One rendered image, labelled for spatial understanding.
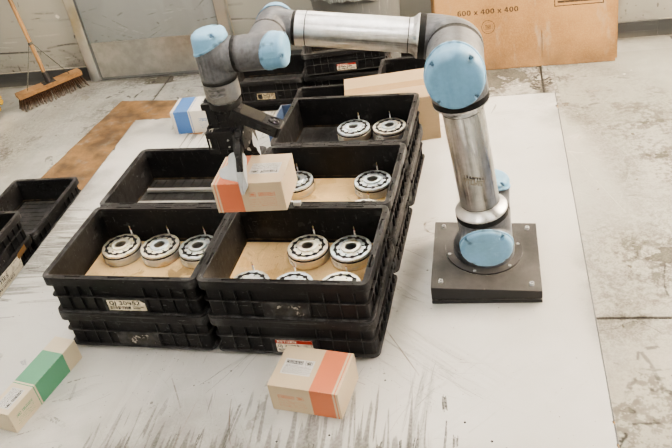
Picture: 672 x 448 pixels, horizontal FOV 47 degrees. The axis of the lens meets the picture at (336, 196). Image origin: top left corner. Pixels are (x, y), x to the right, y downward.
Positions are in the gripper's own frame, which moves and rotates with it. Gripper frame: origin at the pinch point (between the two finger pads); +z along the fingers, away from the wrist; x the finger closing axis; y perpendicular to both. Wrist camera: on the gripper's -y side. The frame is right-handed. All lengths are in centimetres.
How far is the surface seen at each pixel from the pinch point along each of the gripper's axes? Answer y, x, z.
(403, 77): -23, -98, 24
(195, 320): 16.8, 16.0, 28.5
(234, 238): 11.3, -5.4, 21.0
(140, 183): 49, -37, 23
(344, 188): -11.6, -34.8, 26.8
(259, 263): 5.2, -2.3, 26.7
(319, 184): -4.0, -37.4, 26.8
